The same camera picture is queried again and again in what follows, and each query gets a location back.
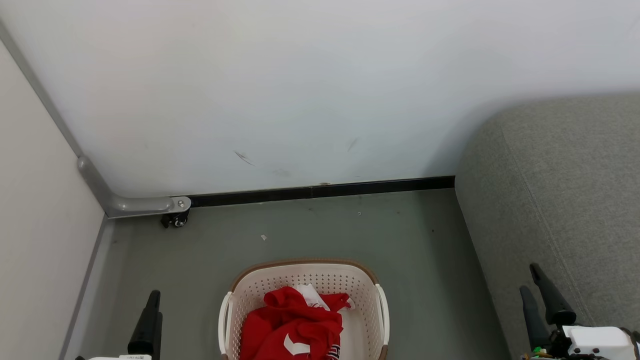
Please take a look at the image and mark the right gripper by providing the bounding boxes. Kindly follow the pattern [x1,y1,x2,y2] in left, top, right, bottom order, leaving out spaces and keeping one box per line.
[519,263,637,360]

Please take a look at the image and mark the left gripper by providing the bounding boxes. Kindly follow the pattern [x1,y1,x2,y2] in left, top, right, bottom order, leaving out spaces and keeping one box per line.
[75,290,164,360]

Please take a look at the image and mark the red garment with printed lettering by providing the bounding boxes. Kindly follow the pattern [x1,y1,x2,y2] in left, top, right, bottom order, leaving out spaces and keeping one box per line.
[239,312,346,360]

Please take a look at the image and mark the grey fabric sofa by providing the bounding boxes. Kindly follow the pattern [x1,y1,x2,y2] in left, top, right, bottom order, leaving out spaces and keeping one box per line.
[454,92,640,360]

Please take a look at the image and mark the black caster wheel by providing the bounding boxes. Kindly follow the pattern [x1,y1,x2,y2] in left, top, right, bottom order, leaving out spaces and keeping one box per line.
[160,210,190,230]

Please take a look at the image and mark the white perforated laundry basket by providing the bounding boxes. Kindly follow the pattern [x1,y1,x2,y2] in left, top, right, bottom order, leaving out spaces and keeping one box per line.
[218,258,390,360]

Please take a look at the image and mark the black baseboard strip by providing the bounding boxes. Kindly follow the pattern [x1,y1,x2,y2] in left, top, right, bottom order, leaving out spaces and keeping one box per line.
[189,175,456,209]

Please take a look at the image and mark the grey metal partition frame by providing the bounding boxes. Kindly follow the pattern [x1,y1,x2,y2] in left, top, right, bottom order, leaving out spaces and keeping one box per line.
[0,20,192,219]

